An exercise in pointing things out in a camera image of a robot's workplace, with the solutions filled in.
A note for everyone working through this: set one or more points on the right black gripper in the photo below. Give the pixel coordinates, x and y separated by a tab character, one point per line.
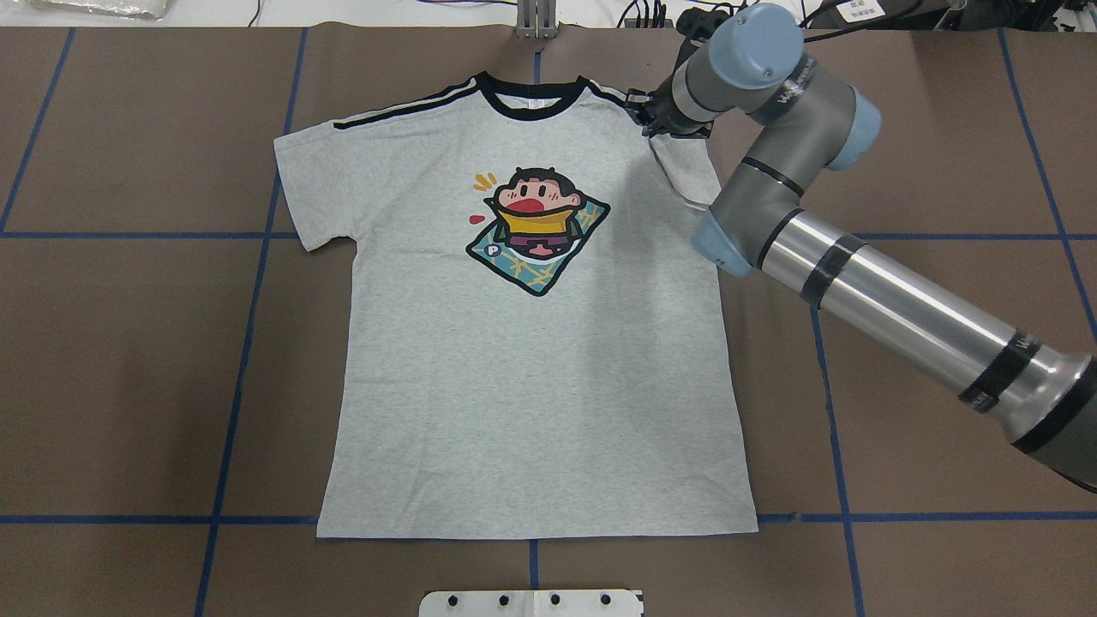
662	112

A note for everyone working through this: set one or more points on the grey cartoon print t-shirt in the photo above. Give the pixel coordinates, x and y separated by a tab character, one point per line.
535	350

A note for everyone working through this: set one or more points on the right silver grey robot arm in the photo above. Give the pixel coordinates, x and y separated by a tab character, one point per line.
755	61

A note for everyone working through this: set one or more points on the white label paper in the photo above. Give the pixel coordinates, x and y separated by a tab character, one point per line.
857	11

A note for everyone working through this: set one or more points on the clear plastic bag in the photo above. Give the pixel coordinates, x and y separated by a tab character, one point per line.
141	10

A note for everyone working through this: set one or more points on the white mounting plate with bolts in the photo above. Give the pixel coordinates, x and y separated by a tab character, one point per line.
594	602

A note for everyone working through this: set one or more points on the grey aluminium post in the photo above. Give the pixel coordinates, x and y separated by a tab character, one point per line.
536	19

